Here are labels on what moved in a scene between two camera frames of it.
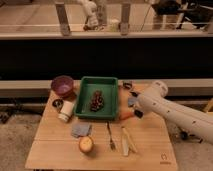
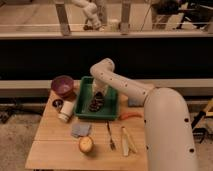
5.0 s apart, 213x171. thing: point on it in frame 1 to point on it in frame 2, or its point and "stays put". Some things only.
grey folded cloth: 80,129 stays put
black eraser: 138,113 to 99,97
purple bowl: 62,85 stays put
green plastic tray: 97,98 stays put
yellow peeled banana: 127,143 stays put
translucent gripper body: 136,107 to 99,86
